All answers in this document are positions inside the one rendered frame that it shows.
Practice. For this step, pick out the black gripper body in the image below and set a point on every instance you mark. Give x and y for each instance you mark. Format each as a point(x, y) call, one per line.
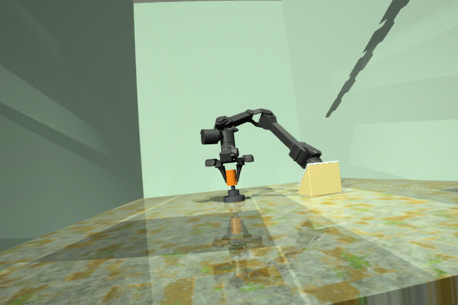
point(215, 162)

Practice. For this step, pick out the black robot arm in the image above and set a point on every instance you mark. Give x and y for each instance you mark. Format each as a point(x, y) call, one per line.
point(225, 127)

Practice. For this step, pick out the orange knob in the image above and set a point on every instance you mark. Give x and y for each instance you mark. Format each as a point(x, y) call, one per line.
point(231, 177)

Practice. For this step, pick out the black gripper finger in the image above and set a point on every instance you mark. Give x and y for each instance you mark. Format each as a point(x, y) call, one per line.
point(239, 167)
point(223, 171)

